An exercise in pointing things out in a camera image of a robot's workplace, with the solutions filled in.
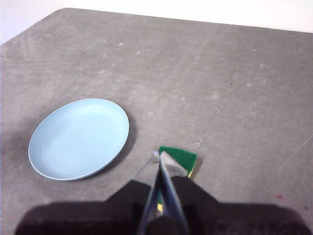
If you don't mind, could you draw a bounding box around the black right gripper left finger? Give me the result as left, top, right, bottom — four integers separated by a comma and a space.
14, 151, 161, 235

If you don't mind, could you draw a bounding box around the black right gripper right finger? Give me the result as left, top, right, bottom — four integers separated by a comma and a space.
160, 151, 311, 235

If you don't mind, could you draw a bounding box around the light blue round plate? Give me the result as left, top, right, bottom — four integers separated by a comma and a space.
28, 98, 130, 182

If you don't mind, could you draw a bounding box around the yellow sponge green scouring pad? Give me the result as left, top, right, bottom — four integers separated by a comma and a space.
156, 146, 198, 212

